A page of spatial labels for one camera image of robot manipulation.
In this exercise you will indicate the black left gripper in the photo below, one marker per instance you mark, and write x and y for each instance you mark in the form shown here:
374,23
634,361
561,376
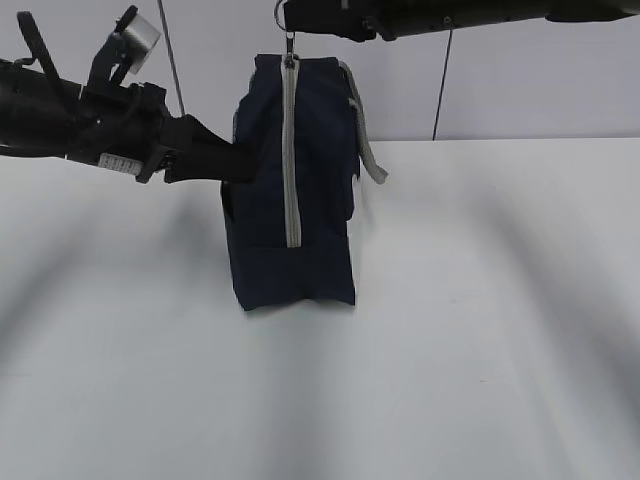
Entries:
130,130

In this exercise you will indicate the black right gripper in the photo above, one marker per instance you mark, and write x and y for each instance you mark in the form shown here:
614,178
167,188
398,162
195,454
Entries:
389,19

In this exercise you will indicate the navy blue lunch bag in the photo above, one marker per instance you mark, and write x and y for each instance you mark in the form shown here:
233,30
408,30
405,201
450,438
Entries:
287,231

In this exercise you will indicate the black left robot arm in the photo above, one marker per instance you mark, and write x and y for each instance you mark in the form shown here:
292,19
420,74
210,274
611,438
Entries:
40,111

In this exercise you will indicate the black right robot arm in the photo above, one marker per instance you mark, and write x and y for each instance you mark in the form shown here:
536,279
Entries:
558,11

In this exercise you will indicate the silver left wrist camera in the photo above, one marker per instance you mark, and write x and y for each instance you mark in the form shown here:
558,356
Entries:
125,50

